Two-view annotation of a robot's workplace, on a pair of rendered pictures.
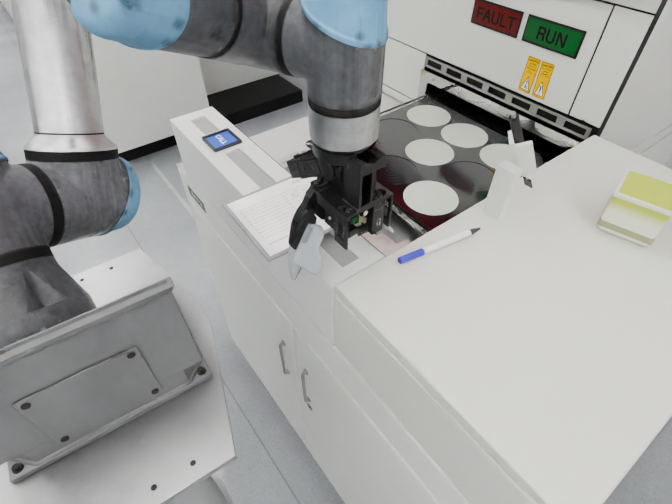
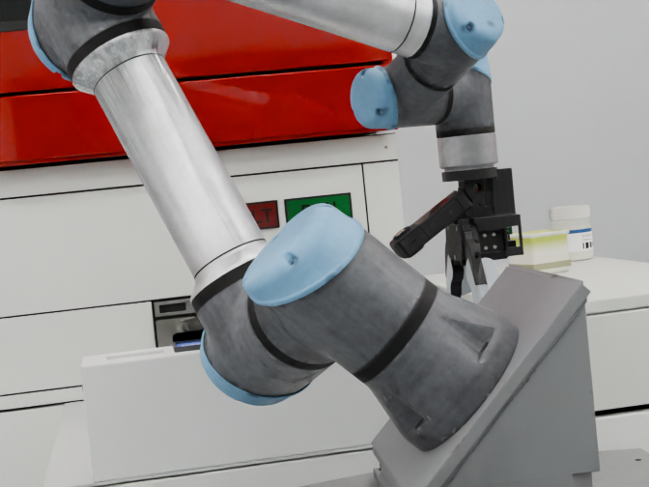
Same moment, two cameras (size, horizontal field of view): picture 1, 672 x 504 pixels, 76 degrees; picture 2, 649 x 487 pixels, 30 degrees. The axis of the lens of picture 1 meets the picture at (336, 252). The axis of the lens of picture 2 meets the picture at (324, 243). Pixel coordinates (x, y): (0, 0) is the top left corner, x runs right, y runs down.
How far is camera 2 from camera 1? 1.48 m
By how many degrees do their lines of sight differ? 69
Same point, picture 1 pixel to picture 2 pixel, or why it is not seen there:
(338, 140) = (493, 152)
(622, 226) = (549, 261)
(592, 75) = (376, 226)
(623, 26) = (379, 176)
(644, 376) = not seen: outside the picture
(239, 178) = not seen: hidden behind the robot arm
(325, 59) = (481, 90)
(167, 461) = (629, 468)
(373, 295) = not seen: hidden behind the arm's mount
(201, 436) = (607, 458)
